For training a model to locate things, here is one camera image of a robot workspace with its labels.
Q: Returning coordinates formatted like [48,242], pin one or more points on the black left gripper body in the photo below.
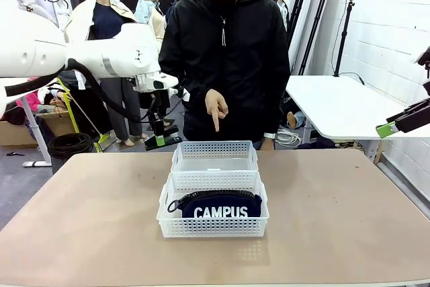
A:
[157,109]

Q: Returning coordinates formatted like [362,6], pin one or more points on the navy Campus zipper pouch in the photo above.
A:
[218,204]

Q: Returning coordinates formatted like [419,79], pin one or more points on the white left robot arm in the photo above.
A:
[111,55]

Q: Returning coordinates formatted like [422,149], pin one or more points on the person's right hand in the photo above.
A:
[216,103]

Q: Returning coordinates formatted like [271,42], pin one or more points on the person's left hand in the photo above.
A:
[267,144]

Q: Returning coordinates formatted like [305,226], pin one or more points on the white table with rounded corner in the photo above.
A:
[336,109]

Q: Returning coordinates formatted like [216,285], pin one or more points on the small white perforated plastic basket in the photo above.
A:
[215,151]

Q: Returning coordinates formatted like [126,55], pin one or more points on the person in black jacket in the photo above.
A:
[228,65]

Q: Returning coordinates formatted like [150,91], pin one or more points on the mannequin in light blue jacket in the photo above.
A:
[149,14]

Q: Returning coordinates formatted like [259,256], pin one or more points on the brown cardboard box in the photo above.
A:
[57,125]

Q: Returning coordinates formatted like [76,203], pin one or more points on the mannequin with navy shirt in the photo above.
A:
[104,21]

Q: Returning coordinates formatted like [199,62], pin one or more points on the large white perforated plastic basket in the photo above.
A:
[213,228]

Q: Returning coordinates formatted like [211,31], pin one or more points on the silver wristwatch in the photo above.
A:
[269,135]

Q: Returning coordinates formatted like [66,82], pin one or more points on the white table with metal leg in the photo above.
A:
[30,115]

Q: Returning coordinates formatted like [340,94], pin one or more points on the black scissors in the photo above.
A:
[15,154]

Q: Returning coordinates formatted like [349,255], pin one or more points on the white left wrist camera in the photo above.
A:
[181,93]

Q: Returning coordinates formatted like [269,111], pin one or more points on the lime green frame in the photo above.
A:
[72,112]

